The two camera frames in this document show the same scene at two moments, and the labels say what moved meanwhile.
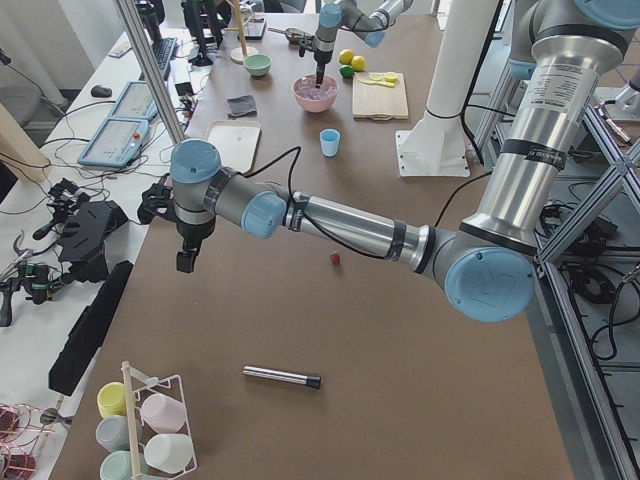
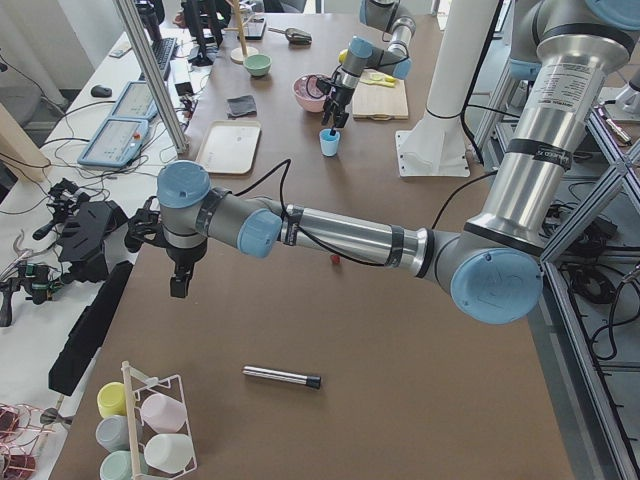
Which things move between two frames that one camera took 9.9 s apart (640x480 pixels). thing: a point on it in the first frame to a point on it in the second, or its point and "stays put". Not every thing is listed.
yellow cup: (111, 399) stays put
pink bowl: (313, 98) stays put
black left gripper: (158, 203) to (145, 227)
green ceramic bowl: (258, 64) stays put
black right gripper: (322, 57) to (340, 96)
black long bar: (87, 331) stays put
